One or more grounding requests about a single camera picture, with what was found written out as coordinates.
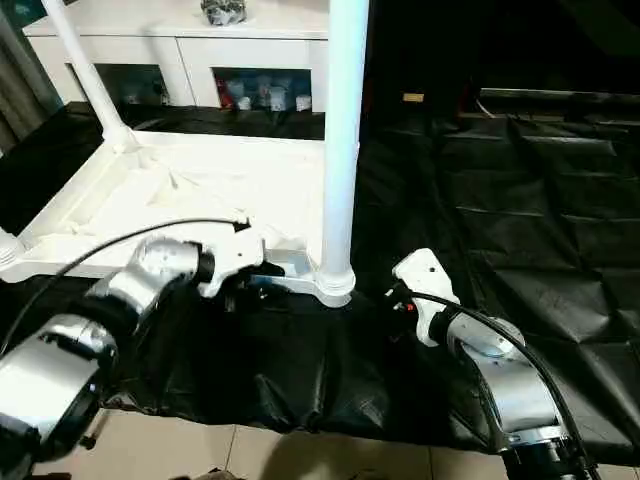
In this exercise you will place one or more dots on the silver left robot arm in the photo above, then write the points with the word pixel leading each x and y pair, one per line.
pixel 50 380

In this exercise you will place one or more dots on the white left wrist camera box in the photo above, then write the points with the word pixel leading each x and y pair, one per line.
pixel 240 255

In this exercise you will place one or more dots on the grey curtain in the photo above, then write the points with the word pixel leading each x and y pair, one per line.
pixel 20 90

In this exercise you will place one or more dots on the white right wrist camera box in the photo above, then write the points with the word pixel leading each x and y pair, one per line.
pixel 427 272

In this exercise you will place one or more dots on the black glossy mat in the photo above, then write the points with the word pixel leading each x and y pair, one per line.
pixel 500 225

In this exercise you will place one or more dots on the black speaker box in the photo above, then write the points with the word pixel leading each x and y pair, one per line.
pixel 425 50

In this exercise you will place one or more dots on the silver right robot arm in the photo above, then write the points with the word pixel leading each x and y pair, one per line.
pixel 515 390

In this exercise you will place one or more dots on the black glossy tv stand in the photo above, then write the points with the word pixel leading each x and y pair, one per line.
pixel 560 95

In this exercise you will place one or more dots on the black left robot foot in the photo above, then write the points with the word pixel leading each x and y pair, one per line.
pixel 217 474

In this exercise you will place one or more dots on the white upturned plastic table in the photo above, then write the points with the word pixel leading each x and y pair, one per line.
pixel 200 180

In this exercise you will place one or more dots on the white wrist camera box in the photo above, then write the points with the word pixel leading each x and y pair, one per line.
pixel 240 255
pixel 427 272

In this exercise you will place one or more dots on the white plastic table leg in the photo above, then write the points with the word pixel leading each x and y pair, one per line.
pixel 9 250
pixel 85 75
pixel 345 150

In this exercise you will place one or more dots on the white glass-door cabinet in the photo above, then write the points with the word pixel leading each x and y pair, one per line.
pixel 225 47

